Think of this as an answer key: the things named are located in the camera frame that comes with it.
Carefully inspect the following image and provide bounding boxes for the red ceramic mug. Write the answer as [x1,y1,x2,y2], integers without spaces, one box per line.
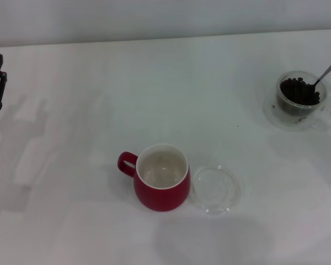
[116,142,191,213]

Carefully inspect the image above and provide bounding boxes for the blue handled metal spoon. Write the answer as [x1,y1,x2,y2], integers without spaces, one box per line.
[303,53,331,93]

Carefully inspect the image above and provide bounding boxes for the dark coffee beans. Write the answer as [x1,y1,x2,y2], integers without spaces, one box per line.
[280,77,321,106]

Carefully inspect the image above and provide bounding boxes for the clear glass cup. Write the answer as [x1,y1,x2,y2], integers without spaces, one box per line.
[275,71,331,131]

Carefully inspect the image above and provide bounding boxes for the small clear glass dish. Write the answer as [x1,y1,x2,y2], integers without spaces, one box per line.
[188,165,242,216]

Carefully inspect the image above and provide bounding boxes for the clear glass saucer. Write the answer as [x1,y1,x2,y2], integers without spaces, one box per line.
[263,91,330,133]

